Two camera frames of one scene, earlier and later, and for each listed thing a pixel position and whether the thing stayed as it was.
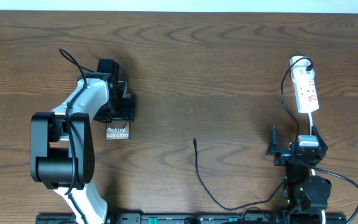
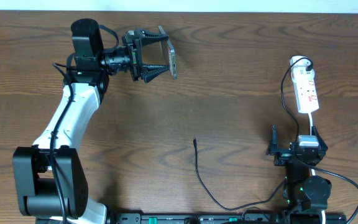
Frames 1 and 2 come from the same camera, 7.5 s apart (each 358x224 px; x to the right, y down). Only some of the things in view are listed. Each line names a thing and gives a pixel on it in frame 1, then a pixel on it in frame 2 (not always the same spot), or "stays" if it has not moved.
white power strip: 306,95 stays
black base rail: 184,218 stays
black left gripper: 127,113 to 135,56
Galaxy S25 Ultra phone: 117,130 to 172,55
